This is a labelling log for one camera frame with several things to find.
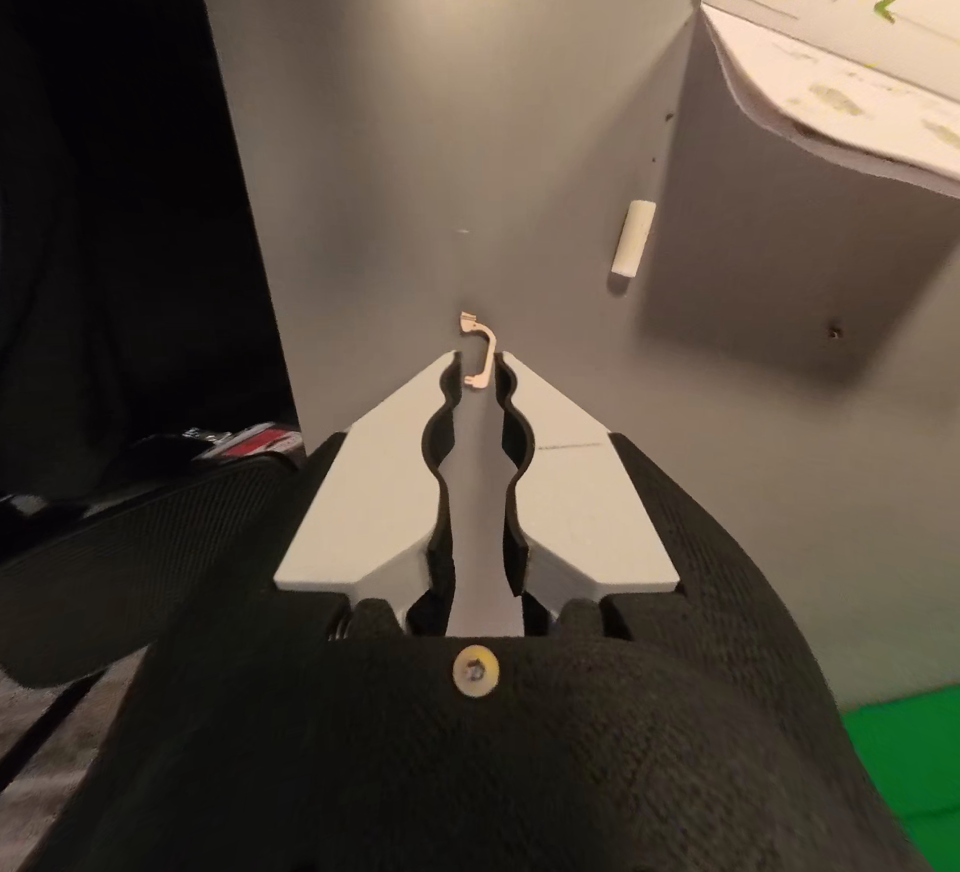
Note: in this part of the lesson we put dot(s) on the red and black packet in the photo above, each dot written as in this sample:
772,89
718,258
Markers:
251,439

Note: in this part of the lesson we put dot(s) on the white instruction booklet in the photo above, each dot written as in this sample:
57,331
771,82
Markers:
840,62

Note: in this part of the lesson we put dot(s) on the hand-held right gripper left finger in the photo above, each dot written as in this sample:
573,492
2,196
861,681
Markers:
360,505

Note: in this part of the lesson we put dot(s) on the small brass fitting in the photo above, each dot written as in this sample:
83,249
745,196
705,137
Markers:
482,355

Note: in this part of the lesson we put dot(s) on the green sheet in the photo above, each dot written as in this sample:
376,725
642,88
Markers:
907,767

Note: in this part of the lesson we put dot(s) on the small white cylinder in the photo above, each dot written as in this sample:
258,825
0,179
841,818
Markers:
634,239

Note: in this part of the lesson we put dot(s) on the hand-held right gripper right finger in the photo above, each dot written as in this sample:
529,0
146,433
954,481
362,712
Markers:
592,512

